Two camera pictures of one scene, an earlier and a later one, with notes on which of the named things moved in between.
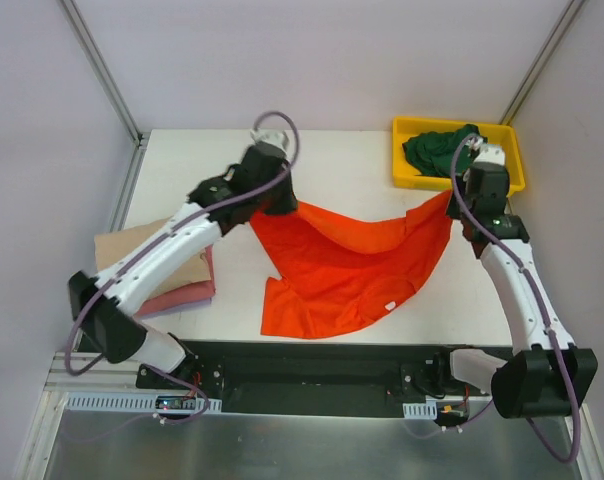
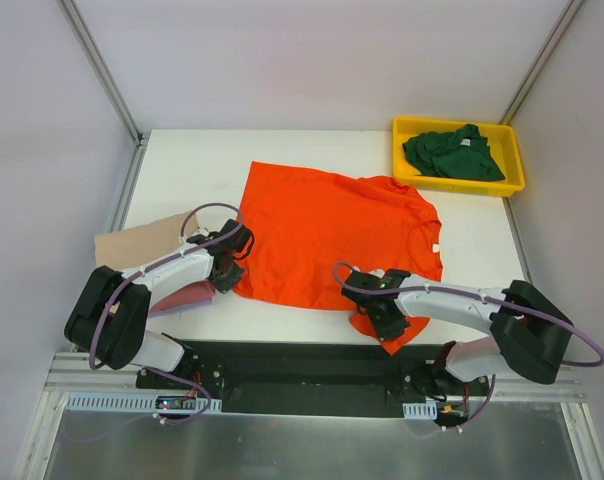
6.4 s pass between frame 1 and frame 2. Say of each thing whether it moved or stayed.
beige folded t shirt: stayed
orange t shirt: moved
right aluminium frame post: stayed
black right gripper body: moved
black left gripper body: moved
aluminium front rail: stayed
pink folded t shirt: stayed
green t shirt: stayed
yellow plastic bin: stayed
